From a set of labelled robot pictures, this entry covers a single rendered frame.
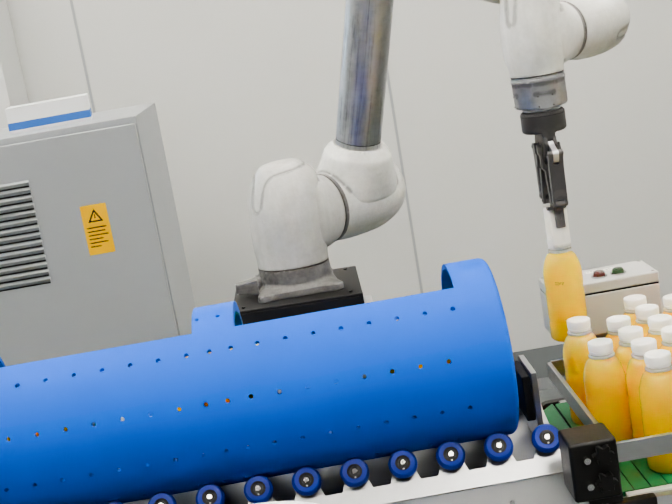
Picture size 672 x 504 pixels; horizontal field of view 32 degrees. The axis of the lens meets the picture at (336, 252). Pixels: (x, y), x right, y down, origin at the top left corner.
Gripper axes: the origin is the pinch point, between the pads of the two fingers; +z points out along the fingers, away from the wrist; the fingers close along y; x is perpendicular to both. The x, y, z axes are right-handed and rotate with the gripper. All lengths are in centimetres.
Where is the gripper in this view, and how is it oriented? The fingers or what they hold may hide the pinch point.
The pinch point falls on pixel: (556, 225)
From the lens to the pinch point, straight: 205.4
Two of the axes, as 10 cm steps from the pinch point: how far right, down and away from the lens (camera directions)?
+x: 9.9, -1.7, 0.1
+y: 0.5, 2.0, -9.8
